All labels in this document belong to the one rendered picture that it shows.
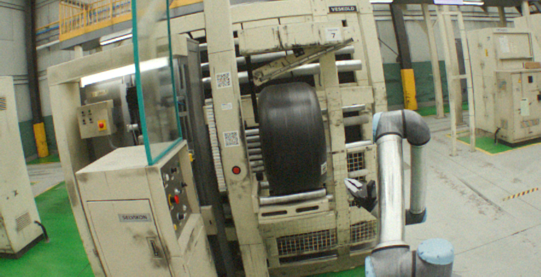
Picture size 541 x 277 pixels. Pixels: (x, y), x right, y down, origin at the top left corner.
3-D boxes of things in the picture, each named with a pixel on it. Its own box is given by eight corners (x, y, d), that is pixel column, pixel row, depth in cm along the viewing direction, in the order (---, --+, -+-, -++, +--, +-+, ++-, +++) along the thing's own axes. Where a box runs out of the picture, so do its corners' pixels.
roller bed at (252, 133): (235, 181, 246) (227, 132, 242) (236, 175, 260) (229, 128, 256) (267, 177, 245) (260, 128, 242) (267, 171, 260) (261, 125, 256)
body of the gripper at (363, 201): (350, 202, 183) (368, 215, 178) (354, 192, 176) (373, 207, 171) (359, 192, 187) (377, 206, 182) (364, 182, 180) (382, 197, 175)
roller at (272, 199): (256, 197, 199) (257, 196, 204) (258, 206, 199) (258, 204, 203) (326, 187, 199) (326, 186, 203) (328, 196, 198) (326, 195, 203)
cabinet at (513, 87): (512, 148, 487) (509, 70, 470) (496, 142, 544) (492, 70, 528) (546, 140, 484) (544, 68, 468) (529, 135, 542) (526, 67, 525)
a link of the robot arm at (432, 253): (453, 290, 108) (458, 251, 105) (409, 297, 113) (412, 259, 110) (448, 268, 122) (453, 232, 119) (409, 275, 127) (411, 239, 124)
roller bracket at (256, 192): (253, 213, 196) (250, 196, 195) (256, 191, 236) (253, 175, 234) (260, 213, 196) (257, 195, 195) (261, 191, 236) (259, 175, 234)
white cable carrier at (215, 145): (219, 191, 207) (204, 99, 201) (220, 189, 212) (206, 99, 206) (227, 191, 207) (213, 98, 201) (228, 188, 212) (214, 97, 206)
